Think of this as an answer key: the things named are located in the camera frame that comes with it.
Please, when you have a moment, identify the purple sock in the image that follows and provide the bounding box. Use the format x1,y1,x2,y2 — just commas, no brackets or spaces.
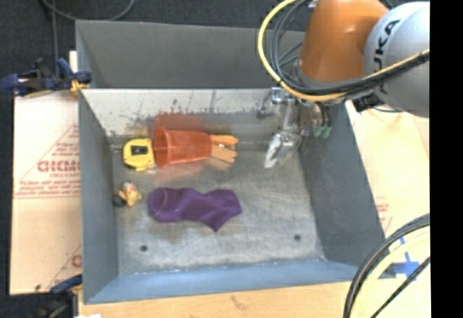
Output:
147,186,244,233

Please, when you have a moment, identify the yellow tape measure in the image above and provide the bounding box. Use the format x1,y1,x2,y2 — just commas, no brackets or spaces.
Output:
122,138,157,172

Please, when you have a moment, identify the brown cardboard board red print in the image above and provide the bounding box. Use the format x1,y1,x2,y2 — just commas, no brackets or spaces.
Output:
8,90,430,296

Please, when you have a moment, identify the translucent orange plastic cup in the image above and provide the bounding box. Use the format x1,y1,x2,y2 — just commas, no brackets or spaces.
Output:
153,126,213,168

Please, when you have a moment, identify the yellow toy duck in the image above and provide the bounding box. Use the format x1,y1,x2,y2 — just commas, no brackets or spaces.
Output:
112,181,143,209

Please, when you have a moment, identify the tan wooden clothespin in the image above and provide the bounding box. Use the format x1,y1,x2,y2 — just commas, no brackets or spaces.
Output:
211,144,239,163

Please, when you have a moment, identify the grey metal bin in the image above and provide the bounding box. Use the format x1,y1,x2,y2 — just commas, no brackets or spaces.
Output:
75,19,396,305

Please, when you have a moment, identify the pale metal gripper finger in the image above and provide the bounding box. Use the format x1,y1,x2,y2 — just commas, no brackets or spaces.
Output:
264,132,289,169
279,135,302,165

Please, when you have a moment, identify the orange stick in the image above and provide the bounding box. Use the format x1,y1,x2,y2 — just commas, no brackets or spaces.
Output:
208,134,240,147

